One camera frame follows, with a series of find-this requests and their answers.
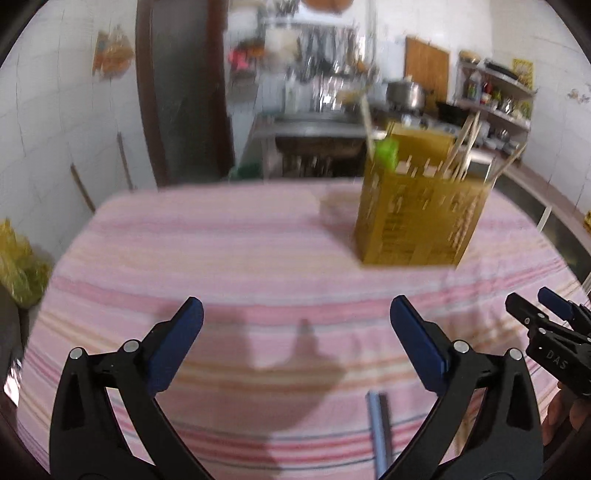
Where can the steel sink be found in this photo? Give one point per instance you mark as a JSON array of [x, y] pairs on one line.
[[320, 134]]

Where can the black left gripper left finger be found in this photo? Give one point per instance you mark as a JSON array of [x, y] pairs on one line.
[[106, 422]]

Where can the green bucket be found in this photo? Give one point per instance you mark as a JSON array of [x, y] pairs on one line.
[[253, 171]]

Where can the hanging utensil rack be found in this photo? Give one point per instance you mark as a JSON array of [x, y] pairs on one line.
[[329, 41]]

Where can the hanging snack bags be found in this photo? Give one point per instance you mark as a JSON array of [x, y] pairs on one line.
[[113, 54]]

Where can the green frog handle fork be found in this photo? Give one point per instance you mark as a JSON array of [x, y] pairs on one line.
[[387, 153]]

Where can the dark blade knife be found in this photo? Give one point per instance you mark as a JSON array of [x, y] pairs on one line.
[[380, 431]]

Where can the chopstick in holder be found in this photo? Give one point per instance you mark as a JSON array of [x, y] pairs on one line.
[[367, 125], [492, 178]]

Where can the chopstick in holder left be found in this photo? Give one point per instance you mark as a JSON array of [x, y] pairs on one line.
[[367, 125]]

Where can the black wok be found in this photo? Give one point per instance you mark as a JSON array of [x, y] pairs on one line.
[[452, 114]]

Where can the gold perforated utensil holder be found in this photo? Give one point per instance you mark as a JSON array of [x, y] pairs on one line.
[[417, 214]]

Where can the dark wooden door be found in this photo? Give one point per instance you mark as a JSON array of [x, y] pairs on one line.
[[181, 89]]

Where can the pink striped tablecloth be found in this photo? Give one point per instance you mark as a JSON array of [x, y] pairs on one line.
[[296, 329]]

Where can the rectangular wooden cutting board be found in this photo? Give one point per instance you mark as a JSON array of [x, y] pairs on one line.
[[429, 66]]

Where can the yellow plastic bag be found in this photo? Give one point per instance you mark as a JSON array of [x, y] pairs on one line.
[[23, 274]]

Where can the chopstick in holder right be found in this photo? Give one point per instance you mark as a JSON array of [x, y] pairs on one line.
[[492, 178]]

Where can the person's right hand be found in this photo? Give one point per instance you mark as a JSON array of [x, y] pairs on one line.
[[558, 410]]

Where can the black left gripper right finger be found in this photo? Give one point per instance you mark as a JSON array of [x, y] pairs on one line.
[[485, 422]]

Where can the steel cooking pot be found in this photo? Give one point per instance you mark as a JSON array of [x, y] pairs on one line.
[[406, 95]]

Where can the corner kitchen shelf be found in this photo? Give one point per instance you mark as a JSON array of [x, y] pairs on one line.
[[503, 101]]

